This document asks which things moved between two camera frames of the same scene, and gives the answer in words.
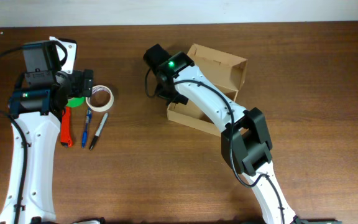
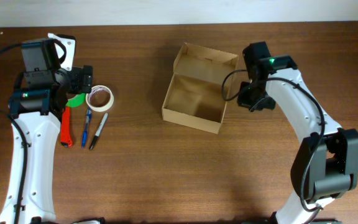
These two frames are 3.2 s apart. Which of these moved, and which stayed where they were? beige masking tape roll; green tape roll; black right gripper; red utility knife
Moved: black right gripper
Stayed: beige masking tape roll; green tape roll; red utility knife
